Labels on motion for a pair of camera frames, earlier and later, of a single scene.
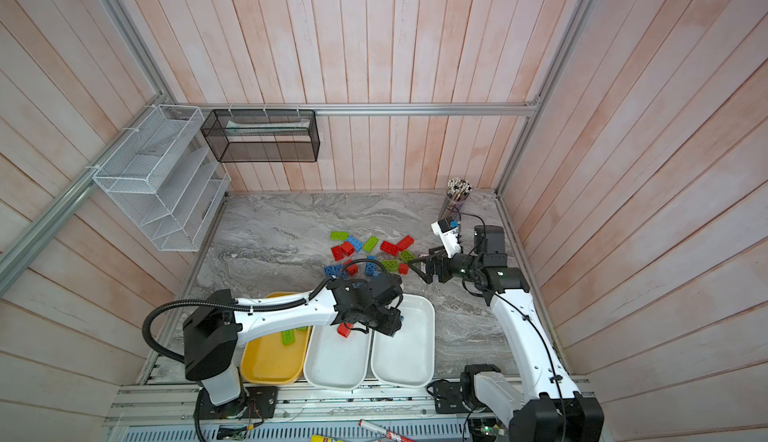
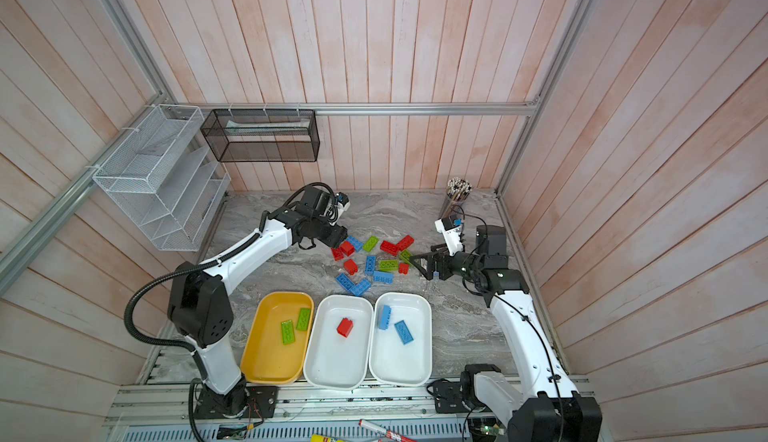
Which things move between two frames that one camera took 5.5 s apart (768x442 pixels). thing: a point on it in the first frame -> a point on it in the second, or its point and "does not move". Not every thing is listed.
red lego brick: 347,248 does not move
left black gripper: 389,327 -> 338,235
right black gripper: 441,259 does not move
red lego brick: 337,252 does not move
